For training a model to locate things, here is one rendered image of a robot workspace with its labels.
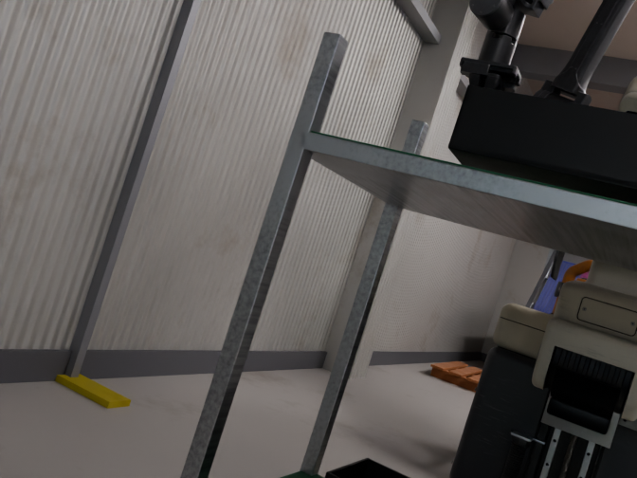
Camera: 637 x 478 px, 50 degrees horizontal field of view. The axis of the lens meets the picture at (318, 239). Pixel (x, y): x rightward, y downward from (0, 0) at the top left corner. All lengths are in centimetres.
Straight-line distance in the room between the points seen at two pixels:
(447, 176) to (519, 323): 101
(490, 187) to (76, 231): 199
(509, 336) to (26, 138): 163
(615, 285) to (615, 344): 14
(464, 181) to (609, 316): 76
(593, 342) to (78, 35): 187
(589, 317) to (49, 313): 189
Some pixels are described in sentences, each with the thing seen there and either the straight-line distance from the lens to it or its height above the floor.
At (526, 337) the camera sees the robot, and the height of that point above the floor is 74.
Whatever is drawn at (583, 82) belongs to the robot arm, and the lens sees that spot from 161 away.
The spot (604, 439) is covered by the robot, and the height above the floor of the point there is 57.
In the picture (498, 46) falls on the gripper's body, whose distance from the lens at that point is 127.
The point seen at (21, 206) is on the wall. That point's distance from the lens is 248.
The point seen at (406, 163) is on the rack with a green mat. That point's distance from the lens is 93.
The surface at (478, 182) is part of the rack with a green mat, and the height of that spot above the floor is 93.
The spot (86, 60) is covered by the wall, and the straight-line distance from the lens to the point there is 255.
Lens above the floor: 78
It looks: 1 degrees up
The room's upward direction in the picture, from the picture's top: 18 degrees clockwise
